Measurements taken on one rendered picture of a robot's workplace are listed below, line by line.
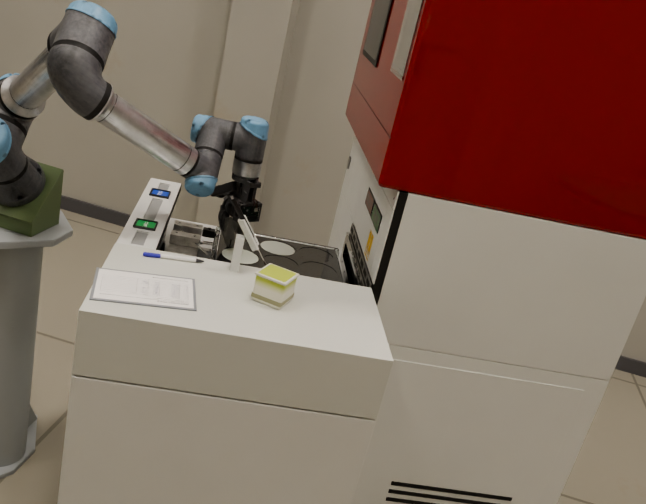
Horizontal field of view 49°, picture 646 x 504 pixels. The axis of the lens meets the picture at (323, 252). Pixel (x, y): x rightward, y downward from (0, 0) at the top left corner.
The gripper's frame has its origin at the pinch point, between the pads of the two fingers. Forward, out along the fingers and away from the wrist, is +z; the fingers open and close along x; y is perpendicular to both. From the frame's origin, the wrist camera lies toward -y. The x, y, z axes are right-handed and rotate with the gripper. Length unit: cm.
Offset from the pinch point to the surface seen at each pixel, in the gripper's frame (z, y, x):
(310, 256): 1.4, 11.1, 21.2
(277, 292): -9.2, 45.5, -17.6
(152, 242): -4.7, 7.3, -27.4
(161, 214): -4.7, -9.5, -16.4
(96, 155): 53, -234, 65
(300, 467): 24, 64, -16
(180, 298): -6, 37, -36
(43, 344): 91, -102, -8
